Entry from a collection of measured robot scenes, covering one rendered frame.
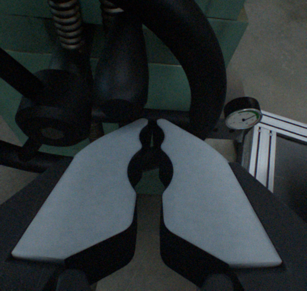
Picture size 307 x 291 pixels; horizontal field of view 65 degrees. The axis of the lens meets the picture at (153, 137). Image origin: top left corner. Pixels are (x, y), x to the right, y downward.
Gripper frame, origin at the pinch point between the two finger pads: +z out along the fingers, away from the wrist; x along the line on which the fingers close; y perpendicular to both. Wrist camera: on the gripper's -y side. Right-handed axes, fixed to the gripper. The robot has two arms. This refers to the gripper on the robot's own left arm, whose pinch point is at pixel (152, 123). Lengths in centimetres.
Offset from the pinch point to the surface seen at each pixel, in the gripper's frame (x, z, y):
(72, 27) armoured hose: -7.4, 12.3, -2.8
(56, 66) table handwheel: -8.9, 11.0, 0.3
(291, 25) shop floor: 98, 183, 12
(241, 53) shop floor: 54, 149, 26
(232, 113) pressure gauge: 13.3, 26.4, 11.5
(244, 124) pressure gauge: 16.5, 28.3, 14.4
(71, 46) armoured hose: -7.9, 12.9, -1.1
